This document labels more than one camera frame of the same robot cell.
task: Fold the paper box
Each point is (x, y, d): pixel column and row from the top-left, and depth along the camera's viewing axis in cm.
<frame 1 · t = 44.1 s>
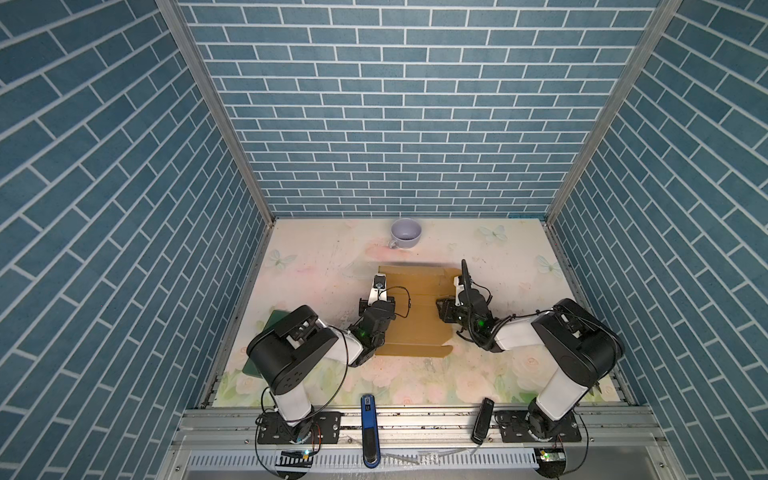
left hand: (382, 287, 92), fingers closed
right hand: (438, 299, 95), fingers open
brown cardboard box blank: (418, 329, 93), on the table
lavender ceramic cup: (405, 233, 116), point 3 cm above the table

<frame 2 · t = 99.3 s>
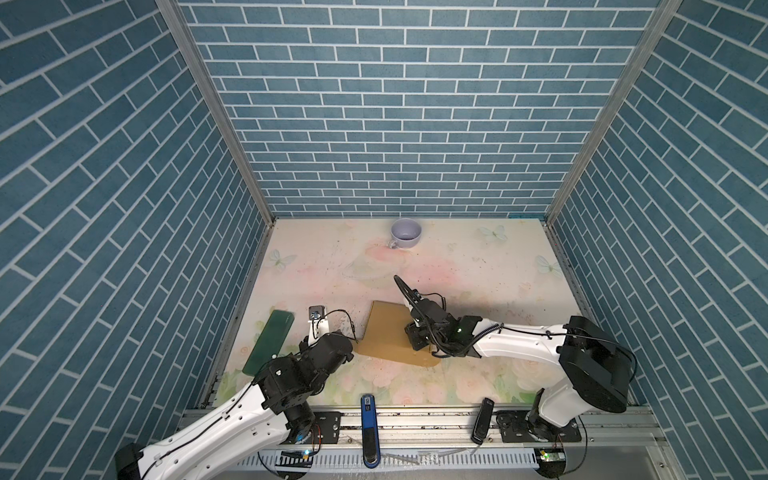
left hand: (339, 336, 78), fingers open
right hand: (405, 326, 86), fingers open
brown cardboard box blank: (385, 338, 84), point 7 cm above the table
the other named things where they were.

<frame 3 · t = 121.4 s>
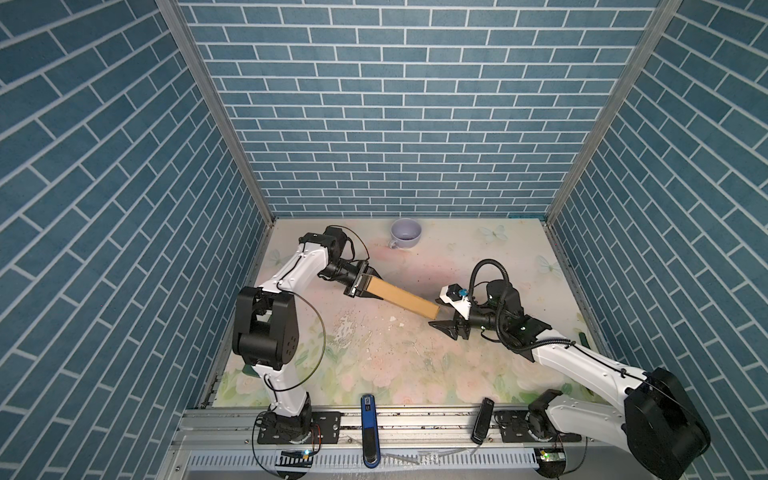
left hand: (386, 283, 79), fingers open
right hand: (433, 307, 79), fingers open
brown cardboard box blank: (397, 297, 75), point 22 cm above the table
the other named things where they were.

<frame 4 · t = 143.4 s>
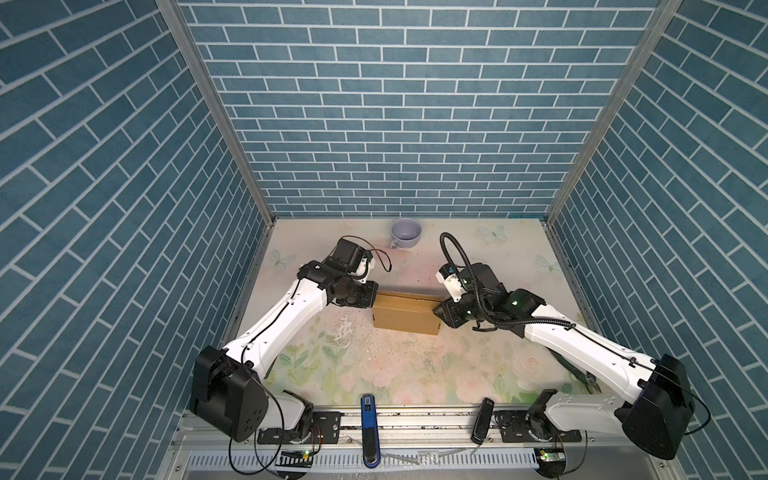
left hand: (376, 298, 80), fingers closed
right hand: (435, 305, 79), fingers open
brown cardboard box blank: (407, 311, 82), point 14 cm above the table
the other named things where they were.

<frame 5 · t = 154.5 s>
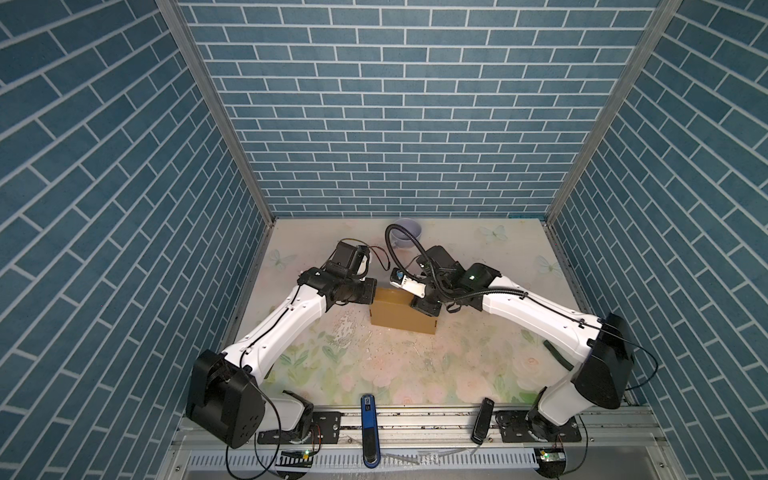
left hand: (373, 290, 82), fingers closed
right hand: (413, 289, 80), fingers open
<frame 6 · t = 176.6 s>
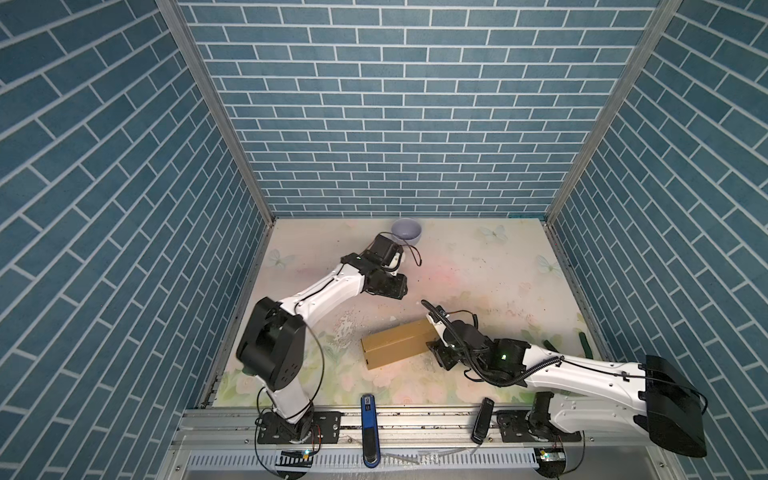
left hand: (402, 289, 87), fingers open
right hand: (430, 337, 80), fingers open
brown cardboard box blank: (398, 344, 76), point 14 cm above the table
the other named things where they were.

